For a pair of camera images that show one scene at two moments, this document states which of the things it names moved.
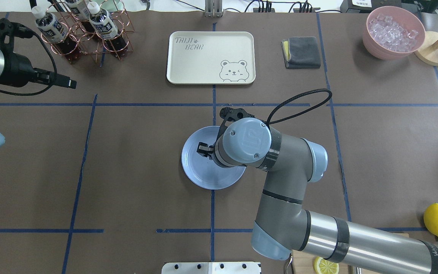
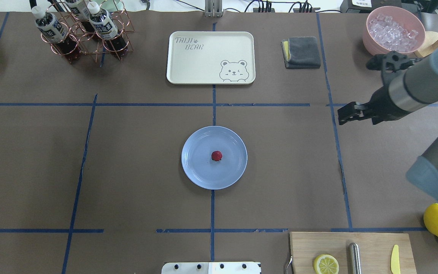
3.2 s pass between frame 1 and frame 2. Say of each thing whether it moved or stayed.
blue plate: stayed
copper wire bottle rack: stayed
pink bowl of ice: stayed
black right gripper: moved
